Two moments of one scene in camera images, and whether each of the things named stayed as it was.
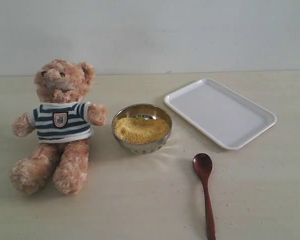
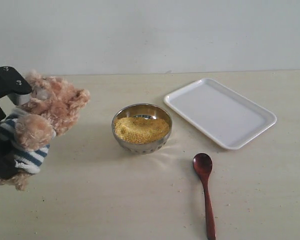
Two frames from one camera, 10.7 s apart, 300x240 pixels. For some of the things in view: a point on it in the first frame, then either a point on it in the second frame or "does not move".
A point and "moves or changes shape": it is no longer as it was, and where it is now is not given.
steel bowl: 142,129 does not move
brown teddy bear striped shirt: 62,124 moves or changes shape
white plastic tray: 219,113 does not move
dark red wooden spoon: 202,163 does not move
